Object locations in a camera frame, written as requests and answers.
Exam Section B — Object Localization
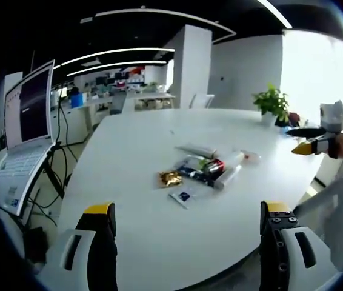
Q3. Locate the red and black skincare bottle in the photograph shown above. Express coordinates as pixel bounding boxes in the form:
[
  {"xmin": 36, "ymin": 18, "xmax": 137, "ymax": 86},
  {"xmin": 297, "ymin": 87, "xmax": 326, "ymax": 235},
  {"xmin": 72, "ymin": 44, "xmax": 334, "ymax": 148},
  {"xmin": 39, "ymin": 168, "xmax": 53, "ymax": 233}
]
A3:
[{"xmin": 204, "ymin": 158, "xmax": 226, "ymax": 174}]

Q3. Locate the white mesh chair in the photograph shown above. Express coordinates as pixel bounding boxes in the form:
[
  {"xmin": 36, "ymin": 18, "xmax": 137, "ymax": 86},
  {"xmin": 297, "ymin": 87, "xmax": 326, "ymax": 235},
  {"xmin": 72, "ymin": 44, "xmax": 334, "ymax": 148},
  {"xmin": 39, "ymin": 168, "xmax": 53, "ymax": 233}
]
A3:
[{"xmin": 292, "ymin": 178, "xmax": 343, "ymax": 275}]

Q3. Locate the blue box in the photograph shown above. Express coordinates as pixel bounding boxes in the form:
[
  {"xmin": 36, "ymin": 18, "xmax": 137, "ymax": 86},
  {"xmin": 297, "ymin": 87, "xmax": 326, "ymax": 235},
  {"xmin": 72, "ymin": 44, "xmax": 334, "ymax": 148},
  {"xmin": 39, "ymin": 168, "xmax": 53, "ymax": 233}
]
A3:
[{"xmin": 69, "ymin": 93, "xmax": 85, "ymax": 109}]

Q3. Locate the gold skincare sachet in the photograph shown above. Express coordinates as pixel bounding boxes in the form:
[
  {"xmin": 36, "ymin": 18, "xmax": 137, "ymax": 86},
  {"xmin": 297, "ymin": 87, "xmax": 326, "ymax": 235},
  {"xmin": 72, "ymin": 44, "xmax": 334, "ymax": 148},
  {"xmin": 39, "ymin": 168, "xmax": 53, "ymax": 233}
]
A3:
[{"xmin": 158, "ymin": 170, "xmax": 185, "ymax": 190}]

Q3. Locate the green plant in white pot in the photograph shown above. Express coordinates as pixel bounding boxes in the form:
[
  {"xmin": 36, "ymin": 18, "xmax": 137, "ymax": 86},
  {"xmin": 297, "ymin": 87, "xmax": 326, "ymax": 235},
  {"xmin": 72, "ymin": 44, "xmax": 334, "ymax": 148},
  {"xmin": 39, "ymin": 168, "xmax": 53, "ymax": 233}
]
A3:
[{"xmin": 251, "ymin": 82, "xmax": 291, "ymax": 127}]

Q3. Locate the black cable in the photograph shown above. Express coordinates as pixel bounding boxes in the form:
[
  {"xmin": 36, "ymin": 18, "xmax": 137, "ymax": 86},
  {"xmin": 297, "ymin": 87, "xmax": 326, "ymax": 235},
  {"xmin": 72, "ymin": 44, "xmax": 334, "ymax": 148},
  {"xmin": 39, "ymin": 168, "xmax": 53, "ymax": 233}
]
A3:
[{"xmin": 55, "ymin": 87, "xmax": 78, "ymax": 189}]

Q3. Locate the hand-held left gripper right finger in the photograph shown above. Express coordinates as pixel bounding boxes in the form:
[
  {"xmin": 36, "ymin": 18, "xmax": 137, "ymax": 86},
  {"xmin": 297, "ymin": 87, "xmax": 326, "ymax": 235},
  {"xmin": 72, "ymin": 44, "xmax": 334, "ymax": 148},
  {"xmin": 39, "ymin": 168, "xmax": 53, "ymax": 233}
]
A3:
[{"xmin": 259, "ymin": 199, "xmax": 343, "ymax": 291}]

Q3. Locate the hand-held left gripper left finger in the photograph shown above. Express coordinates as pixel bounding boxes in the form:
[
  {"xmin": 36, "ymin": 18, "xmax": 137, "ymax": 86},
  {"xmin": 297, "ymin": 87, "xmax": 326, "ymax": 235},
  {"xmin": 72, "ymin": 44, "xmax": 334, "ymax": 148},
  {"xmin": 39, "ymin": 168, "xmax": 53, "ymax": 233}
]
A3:
[{"xmin": 39, "ymin": 202, "xmax": 118, "ymax": 291}]

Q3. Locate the long ceiling light strip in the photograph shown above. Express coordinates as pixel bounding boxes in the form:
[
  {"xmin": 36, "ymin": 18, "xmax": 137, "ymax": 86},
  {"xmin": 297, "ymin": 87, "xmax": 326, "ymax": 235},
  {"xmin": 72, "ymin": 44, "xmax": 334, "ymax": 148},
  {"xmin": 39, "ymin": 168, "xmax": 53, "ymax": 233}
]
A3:
[{"xmin": 52, "ymin": 47, "xmax": 176, "ymax": 70}]

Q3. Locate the silver skincare tube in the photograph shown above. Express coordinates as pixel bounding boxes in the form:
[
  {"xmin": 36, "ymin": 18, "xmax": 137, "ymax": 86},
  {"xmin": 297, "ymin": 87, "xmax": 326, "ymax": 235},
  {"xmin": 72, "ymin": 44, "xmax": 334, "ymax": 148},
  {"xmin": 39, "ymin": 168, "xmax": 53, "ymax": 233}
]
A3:
[{"xmin": 174, "ymin": 144, "xmax": 218, "ymax": 159}]

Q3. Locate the blue and white skincare sachet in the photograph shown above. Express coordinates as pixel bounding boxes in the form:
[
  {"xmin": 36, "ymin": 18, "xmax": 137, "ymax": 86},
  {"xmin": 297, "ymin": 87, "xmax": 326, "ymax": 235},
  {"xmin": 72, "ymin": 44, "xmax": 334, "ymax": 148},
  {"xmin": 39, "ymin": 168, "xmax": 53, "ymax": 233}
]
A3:
[{"xmin": 167, "ymin": 188, "xmax": 197, "ymax": 210}]

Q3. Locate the white skincare tube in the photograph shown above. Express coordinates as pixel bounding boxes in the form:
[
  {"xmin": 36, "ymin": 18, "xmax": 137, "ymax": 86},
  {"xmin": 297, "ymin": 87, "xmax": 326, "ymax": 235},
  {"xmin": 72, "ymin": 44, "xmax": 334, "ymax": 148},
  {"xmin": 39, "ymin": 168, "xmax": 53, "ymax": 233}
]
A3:
[{"xmin": 213, "ymin": 164, "xmax": 242, "ymax": 191}]

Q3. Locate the white laptop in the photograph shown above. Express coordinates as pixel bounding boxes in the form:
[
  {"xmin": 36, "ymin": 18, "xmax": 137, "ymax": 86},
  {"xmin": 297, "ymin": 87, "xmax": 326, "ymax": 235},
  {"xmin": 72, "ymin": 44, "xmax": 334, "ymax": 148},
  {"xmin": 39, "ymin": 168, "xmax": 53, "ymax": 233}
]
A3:
[{"xmin": 0, "ymin": 59, "xmax": 56, "ymax": 218}]

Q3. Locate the dark red object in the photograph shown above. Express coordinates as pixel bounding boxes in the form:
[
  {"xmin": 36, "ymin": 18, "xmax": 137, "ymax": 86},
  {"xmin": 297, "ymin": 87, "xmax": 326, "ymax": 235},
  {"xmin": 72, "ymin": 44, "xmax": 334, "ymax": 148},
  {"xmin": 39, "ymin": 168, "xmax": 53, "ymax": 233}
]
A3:
[{"xmin": 275, "ymin": 112, "xmax": 302, "ymax": 128}]

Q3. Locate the black laptop stand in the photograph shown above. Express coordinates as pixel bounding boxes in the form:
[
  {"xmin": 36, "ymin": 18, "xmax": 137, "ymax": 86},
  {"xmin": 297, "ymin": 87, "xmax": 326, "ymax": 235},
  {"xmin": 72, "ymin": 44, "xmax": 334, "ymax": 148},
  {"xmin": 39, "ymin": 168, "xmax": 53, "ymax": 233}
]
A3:
[{"xmin": 27, "ymin": 141, "xmax": 73, "ymax": 213}]

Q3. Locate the white office chair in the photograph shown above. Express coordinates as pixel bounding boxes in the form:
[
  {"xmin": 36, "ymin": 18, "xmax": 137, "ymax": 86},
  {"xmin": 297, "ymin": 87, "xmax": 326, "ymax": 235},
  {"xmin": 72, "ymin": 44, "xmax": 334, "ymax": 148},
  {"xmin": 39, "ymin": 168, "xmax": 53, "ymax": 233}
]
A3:
[{"xmin": 188, "ymin": 93, "xmax": 215, "ymax": 109}]

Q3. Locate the clear skincare bottle red label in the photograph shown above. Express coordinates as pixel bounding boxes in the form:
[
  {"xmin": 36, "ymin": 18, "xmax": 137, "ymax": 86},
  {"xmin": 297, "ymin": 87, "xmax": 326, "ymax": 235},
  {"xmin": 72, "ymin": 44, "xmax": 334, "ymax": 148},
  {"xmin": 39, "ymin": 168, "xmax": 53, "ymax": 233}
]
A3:
[{"xmin": 231, "ymin": 149, "xmax": 262, "ymax": 165}]

